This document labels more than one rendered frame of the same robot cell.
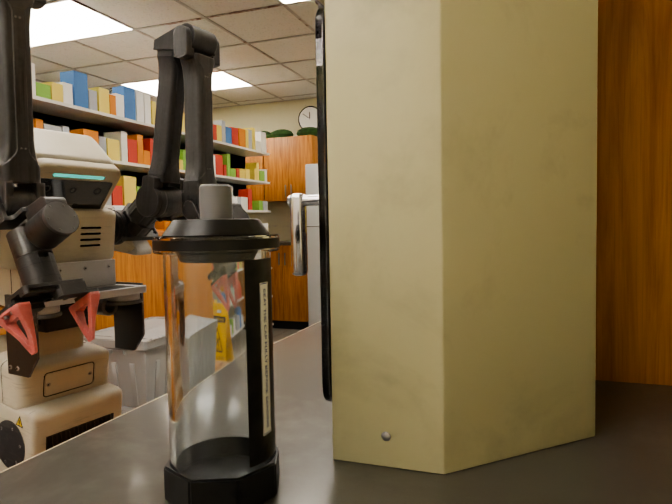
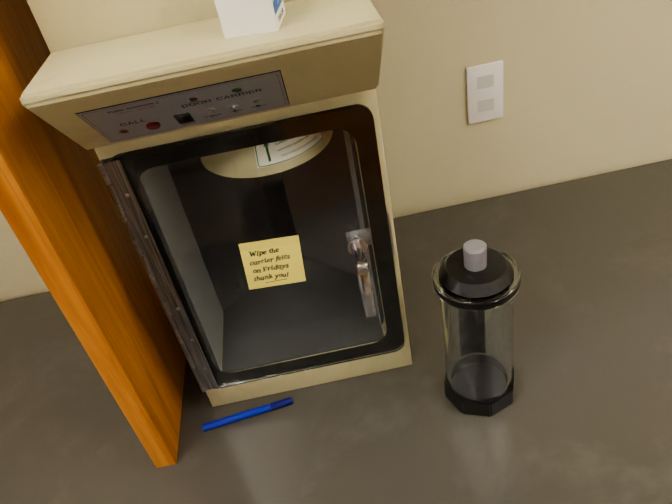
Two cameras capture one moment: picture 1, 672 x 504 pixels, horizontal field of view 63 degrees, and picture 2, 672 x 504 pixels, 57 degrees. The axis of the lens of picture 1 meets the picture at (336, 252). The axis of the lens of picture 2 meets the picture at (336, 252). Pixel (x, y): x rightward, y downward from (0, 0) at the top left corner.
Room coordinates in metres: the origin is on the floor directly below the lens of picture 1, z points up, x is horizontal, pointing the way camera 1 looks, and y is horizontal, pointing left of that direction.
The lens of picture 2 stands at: (0.83, 0.58, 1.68)
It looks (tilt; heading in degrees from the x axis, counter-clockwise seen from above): 37 degrees down; 250
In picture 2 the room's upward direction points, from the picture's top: 12 degrees counter-clockwise
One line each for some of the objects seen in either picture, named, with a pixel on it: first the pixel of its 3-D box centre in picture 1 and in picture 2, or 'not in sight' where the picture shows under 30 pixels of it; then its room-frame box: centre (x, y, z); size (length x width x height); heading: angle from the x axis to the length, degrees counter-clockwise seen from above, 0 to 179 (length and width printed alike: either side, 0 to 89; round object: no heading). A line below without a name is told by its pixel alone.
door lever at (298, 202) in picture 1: (312, 232); (364, 279); (0.60, 0.03, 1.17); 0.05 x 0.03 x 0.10; 70
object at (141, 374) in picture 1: (153, 358); not in sight; (2.82, 0.96, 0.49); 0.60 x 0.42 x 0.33; 160
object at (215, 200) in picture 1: (216, 222); (475, 266); (0.48, 0.10, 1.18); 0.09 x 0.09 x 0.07
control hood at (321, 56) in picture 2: not in sight; (218, 87); (0.71, 0.01, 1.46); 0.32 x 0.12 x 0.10; 160
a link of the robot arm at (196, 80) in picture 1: (198, 127); not in sight; (1.29, 0.31, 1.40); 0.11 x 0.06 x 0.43; 150
